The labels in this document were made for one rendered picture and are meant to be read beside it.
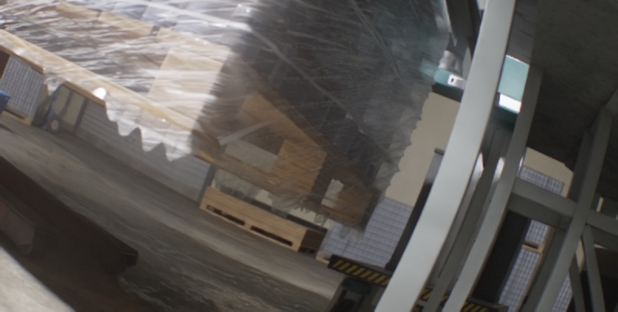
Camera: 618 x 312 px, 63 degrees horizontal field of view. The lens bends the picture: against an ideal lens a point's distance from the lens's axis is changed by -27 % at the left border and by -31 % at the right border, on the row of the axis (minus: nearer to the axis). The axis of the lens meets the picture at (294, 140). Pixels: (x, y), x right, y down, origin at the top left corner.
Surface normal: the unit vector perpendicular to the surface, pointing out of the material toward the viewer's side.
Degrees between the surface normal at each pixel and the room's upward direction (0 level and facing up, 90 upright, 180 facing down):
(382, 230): 88
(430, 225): 90
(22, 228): 90
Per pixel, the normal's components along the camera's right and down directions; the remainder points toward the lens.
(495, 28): -0.27, -0.22
